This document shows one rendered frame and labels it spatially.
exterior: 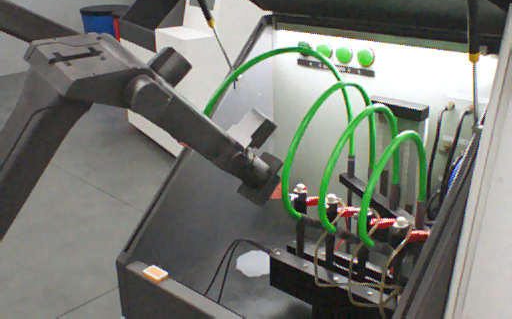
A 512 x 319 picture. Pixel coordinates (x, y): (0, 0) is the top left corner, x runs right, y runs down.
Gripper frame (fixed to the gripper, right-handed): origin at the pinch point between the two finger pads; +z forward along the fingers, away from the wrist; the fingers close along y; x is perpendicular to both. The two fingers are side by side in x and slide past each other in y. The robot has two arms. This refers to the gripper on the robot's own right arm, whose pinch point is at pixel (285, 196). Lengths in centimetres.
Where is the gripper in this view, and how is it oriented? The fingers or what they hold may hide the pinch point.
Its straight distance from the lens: 123.1
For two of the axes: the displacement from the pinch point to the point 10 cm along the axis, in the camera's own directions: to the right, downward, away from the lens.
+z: 6.0, 5.0, 6.2
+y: 5.7, -8.2, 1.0
